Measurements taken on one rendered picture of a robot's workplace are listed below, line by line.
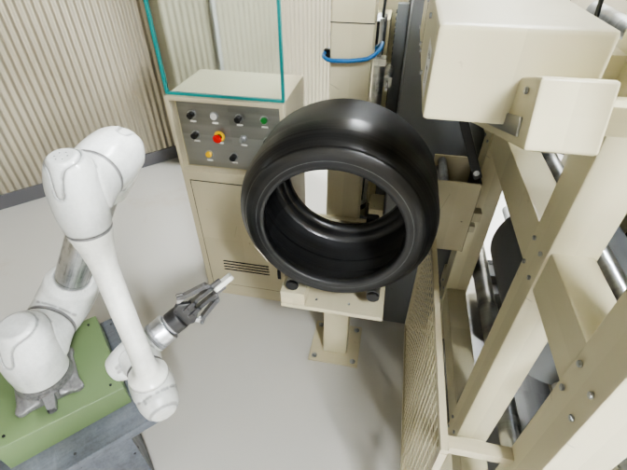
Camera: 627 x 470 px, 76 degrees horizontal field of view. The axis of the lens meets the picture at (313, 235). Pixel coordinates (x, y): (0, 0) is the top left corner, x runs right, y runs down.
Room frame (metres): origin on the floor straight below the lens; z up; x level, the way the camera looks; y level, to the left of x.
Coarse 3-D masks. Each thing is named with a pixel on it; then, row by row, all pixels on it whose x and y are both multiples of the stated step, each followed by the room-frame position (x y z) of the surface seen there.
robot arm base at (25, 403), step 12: (72, 348) 0.80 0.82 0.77; (72, 360) 0.75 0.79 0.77; (72, 372) 0.70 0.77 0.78; (60, 384) 0.65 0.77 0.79; (72, 384) 0.66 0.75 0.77; (24, 396) 0.61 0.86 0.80; (36, 396) 0.61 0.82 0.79; (48, 396) 0.61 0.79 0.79; (60, 396) 0.63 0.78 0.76; (24, 408) 0.58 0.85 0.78; (36, 408) 0.59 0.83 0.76; (48, 408) 0.58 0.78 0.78
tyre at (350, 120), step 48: (288, 144) 0.95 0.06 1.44; (336, 144) 0.91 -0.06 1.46; (384, 144) 0.92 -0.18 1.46; (288, 192) 1.22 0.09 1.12; (432, 192) 0.89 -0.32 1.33; (288, 240) 1.11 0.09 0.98; (336, 240) 1.17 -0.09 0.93; (384, 240) 1.12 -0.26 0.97; (432, 240) 0.87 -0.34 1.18; (336, 288) 0.89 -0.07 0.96
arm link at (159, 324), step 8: (160, 320) 0.76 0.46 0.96; (152, 328) 0.74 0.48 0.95; (160, 328) 0.74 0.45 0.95; (168, 328) 0.75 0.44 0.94; (152, 336) 0.72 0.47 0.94; (160, 336) 0.72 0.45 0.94; (168, 336) 0.73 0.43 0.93; (176, 336) 0.75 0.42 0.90; (160, 344) 0.71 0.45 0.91; (168, 344) 0.72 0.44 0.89
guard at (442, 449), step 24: (432, 264) 0.96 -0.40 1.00; (432, 288) 0.87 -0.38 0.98; (408, 312) 1.24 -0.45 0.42; (432, 312) 0.81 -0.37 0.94; (408, 336) 1.14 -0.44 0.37; (432, 336) 0.74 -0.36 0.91; (408, 360) 0.98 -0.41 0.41; (408, 384) 0.87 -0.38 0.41; (408, 408) 0.75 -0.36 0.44; (432, 408) 0.53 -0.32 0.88; (408, 432) 0.66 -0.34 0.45; (408, 456) 0.57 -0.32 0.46
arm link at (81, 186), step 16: (48, 160) 0.70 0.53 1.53; (64, 160) 0.71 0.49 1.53; (80, 160) 0.72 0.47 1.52; (96, 160) 0.77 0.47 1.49; (48, 176) 0.69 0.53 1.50; (64, 176) 0.69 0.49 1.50; (80, 176) 0.70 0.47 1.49; (96, 176) 0.73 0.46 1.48; (112, 176) 0.77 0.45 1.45; (48, 192) 0.68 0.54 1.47; (64, 192) 0.67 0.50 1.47; (80, 192) 0.68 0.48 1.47; (96, 192) 0.71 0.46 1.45; (112, 192) 0.75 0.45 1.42; (64, 208) 0.67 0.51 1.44; (80, 208) 0.67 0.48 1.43; (96, 208) 0.69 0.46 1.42; (64, 224) 0.67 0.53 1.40; (80, 224) 0.67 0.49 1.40; (96, 224) 0.69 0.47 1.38
